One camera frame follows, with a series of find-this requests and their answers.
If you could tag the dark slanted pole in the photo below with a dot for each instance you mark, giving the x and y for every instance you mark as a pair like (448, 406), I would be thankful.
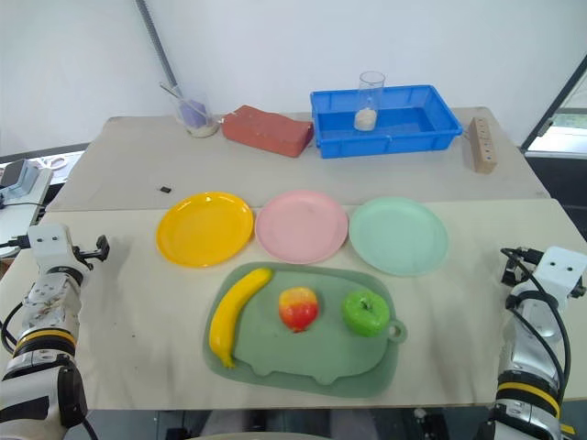
(555, 103)

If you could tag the glass beaker with purple scoop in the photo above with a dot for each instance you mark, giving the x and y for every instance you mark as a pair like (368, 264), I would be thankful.
(198, 117)

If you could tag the yellow banana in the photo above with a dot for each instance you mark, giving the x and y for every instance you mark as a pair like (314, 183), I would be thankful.
(229, 311)

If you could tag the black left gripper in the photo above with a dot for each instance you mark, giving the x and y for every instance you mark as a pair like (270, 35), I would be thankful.
(94, 253)

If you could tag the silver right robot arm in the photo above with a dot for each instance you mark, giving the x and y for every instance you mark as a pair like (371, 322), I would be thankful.
(532, 348)

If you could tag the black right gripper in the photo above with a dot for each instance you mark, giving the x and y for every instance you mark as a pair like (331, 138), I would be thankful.
(516, 266)

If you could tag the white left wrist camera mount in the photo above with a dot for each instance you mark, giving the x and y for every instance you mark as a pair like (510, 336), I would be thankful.
(48, 243)

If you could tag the green silicone tray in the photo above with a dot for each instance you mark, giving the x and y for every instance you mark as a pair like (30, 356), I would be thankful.
(316, 353)

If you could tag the pink plastic plate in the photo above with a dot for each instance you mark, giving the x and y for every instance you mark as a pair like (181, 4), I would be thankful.
(301, 226)

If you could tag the light green plastic plate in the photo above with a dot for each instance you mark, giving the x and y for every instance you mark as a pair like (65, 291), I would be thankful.
(398, 236)

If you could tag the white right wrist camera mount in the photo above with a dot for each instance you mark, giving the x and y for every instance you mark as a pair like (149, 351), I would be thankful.
(561, 270)

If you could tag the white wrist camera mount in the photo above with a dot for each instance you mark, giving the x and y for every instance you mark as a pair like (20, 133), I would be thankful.
(48, 243)
(561, 270)

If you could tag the red yellow peach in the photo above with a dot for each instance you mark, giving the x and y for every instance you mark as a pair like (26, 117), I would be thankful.
(298, 308)

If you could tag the wooden block with holes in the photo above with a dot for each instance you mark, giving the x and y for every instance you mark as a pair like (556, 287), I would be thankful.
(481, 144)

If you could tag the green apple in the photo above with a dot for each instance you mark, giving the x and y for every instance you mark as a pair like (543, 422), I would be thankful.
(365, 313)

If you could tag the red brick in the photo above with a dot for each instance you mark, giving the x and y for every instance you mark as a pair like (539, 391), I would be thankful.
(267, 130)

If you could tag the white side table with devices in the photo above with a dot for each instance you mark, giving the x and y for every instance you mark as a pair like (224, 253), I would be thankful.
(20, 183)

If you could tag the blue plastic bin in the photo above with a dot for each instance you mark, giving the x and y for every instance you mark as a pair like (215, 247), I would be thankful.
(403, 133)

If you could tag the tall glass beaker with sand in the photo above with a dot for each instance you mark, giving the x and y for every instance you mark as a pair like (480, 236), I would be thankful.
(368, 103)

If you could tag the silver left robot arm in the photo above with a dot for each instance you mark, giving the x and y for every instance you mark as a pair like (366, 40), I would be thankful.
(43, 339)

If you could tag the yellow plastic plate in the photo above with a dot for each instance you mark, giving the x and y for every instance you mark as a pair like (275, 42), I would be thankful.
(205, 228)

